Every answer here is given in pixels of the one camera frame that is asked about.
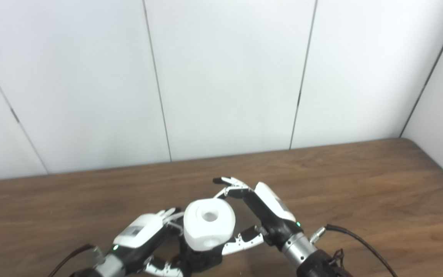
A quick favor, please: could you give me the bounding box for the black flanged holder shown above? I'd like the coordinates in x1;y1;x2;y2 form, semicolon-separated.
179;246;224;277

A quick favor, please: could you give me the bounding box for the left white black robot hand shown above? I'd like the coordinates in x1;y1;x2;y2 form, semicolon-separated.
112;208;185;277

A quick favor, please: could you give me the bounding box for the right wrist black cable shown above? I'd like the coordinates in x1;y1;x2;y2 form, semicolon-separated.
310;224;399;277

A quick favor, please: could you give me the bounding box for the white block with holes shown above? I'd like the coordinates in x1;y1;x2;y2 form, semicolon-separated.
183;198;236;252

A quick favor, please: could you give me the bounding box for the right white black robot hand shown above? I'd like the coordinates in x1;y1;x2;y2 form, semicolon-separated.
213;177;305;256

